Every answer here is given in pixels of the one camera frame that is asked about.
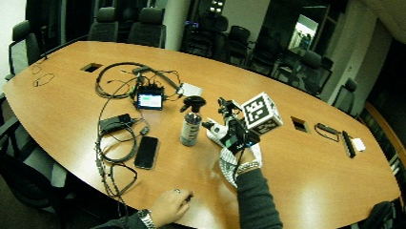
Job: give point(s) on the white cube with black markers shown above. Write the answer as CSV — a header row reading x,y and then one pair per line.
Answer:
x,y
261,113

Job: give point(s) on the black office chair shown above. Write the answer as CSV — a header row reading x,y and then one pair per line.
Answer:
x,y
239,43
26,171
104,27
23,47
148,28
309,73
347,95
207,36

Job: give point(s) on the black power adapter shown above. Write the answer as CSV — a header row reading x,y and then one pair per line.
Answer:
x,y
114,123

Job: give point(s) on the white flat card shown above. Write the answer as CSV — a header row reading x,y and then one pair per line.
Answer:
x,y
191,89

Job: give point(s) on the black smartphone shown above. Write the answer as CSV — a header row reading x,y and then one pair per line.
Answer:
x,y
147,152

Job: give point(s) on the silver wristwatch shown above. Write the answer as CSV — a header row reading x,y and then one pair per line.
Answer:
x,y
147,218

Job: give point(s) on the white round pillar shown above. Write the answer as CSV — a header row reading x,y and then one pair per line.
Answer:
x,y
176,24

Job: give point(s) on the grey spray bottle black nozzle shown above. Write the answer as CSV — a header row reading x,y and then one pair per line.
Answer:
x,y
191,125

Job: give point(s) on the small black device lit screen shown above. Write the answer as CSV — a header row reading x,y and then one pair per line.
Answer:
x,y
150,100

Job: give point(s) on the black slim remote bar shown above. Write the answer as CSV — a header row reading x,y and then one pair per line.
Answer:
x,y
349,144

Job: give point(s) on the small white box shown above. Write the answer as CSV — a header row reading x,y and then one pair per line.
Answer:
x,y
359,144

